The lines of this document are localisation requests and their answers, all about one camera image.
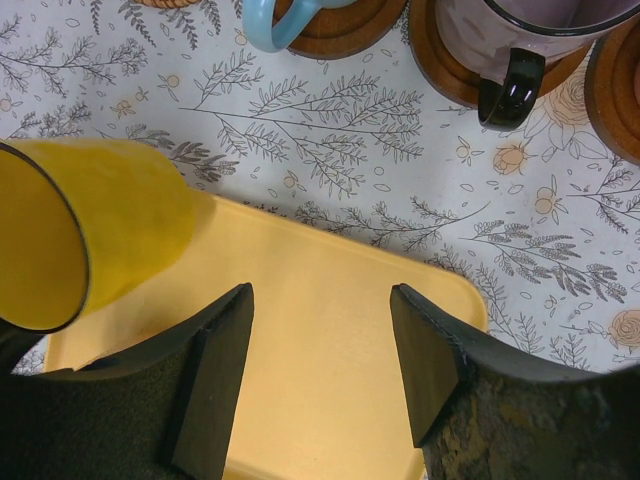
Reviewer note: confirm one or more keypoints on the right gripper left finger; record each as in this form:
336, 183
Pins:
161, 409

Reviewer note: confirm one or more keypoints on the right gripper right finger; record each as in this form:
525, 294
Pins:
479, 408

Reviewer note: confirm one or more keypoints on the amber glass cup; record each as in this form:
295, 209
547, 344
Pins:
83, 222

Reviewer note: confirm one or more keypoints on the brown wooden coaster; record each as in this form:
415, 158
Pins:
339, 33
612, 91
449, 77

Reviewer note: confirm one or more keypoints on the purple mug black handle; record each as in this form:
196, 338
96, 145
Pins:
510, 43

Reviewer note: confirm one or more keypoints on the white mug blue handle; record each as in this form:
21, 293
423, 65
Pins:
269, 37

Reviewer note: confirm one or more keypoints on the woven rattan coaster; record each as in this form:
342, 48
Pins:
167, 4

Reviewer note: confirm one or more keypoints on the yellow plastic tray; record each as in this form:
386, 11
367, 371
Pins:
321, 395

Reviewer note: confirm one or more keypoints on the floral tablecloth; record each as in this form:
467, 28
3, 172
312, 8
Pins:
363, 150

